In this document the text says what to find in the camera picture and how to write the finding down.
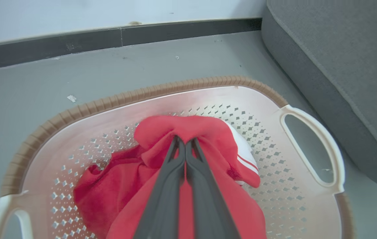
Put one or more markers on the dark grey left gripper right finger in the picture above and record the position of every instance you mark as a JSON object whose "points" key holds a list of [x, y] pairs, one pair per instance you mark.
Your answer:
{"points": [[208, 205]]}

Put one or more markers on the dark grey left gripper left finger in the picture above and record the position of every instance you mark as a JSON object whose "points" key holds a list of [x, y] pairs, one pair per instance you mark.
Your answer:
{"points": [[165, 199]]}

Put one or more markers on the red shirt with white panel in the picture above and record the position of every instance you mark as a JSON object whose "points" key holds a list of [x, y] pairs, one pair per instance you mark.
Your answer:
{"points": [[208, 129]]}

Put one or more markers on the white perforated laundry basket brown rim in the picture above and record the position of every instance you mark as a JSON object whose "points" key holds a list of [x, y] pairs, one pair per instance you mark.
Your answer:
{"points": [[59, 149]]}

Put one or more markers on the small white paper scrap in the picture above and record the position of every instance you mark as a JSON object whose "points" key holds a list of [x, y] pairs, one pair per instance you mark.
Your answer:
{"points": [[71, 98]]}

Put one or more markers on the black baseboard strip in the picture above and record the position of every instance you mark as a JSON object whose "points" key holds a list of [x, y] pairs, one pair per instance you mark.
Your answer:
{"points": [[42, 49]]}

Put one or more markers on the grey fabric sofa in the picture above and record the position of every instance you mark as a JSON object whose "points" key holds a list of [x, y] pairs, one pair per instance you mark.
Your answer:
{"points": [[347, 66]]}

